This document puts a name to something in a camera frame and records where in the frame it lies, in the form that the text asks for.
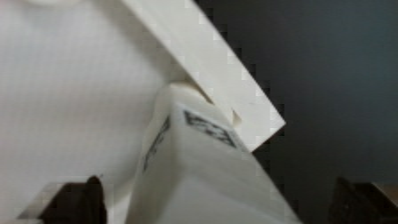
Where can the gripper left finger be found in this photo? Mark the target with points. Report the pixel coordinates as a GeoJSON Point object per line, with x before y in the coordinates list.
{"type": "Point", "coordinates": [70, 205]}

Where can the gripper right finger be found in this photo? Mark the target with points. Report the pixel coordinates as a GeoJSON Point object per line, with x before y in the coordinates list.
{"type": "Point", "coordinates": [365, 203]}

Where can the white desk top tray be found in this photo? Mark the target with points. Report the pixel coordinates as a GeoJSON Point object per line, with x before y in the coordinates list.
{"type": "Point", "coordinates": [93, 52]}

